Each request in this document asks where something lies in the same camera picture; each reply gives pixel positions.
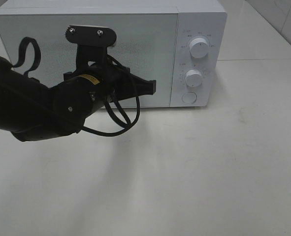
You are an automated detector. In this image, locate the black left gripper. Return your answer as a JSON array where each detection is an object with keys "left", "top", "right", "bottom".
[{"left": 64, "top": 25, "right": 157, "bottom": 103}]

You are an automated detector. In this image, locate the white microwave door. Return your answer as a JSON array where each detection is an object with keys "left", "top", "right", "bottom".
[{"left": 0, "top": 14, "right": 177, "bottom": 107}]

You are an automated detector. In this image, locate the white round door button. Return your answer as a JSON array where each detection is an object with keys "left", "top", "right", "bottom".
[{"left": 182, "top": 92, "right": 197, "bottom": 104}]

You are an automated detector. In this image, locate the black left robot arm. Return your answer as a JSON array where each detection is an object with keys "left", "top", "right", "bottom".
[{"left": 0, "top": 25, "right": 156, "bottom": 142}]

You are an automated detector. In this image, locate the white microwave oven body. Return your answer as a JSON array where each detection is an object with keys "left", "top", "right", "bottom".
[{"left": 0, "top": 0, "right": 227, "bottom": 107}]

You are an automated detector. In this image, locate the lower white round knob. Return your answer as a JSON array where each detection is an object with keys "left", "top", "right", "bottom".
[{"left": 185, "top": 69, "right": 203, "bottom": 88}]

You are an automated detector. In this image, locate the white round knob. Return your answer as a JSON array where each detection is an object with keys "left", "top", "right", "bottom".
[
  {"left": 189, "top": 35, "right": 210, "bottom": 59},
  {"left": 185, "top": 69, "right": 203, "bottom": 88}
]

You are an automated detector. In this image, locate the upper white round knob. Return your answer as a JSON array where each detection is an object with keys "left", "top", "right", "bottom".
[{"left": 189, "top": 35, "right": 210, "bottom": 59}]

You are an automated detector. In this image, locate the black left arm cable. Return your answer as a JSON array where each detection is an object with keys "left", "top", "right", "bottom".
[{"left": 82, "top": 55, "right": 141, "bottom": 137}]

